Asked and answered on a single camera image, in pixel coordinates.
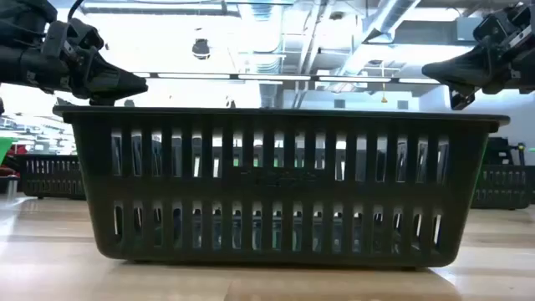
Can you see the silver ventilation duct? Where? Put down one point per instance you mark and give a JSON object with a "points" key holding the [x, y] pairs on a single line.
{"points": [[388, 16]]}

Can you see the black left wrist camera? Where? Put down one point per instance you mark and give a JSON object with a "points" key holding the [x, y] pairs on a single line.
{"points": [[83, 37]]}

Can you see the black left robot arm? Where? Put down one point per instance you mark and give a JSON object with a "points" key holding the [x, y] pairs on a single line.
{"points": [[21, 67]]}

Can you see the dark ceiling dome camera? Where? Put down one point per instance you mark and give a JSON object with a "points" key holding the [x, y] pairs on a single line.
{"points": [[201, 49]]}

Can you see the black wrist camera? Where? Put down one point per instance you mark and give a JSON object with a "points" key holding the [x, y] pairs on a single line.
{"points": [[489, 27], [83, 37]]}

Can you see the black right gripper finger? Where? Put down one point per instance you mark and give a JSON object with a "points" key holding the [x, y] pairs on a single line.
{"points": [[464, 69], [462, 100]]}

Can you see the black slotted plastic basket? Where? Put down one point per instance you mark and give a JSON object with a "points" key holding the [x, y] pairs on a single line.
{"points": [[284, 184], [52, 186], [501, 187]]}

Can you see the black background machine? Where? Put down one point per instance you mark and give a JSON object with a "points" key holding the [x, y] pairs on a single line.
{"points": [[499, 150]]}

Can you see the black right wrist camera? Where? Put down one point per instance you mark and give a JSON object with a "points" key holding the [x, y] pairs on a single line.
{"points": [[489, 27]]}

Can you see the small yellow hanging pendant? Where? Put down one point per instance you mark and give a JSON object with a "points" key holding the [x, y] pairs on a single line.
{"points": [[383, 100]]}

